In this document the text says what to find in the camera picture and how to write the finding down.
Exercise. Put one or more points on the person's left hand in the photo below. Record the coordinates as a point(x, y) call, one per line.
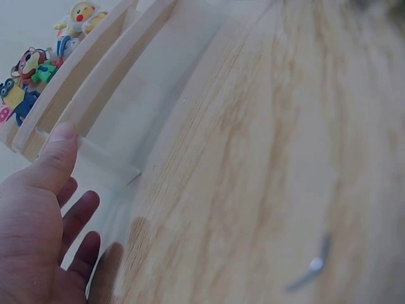
point(28, 228)

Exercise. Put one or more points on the grey bent metal piece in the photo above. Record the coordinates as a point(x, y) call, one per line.
point(311, 264)

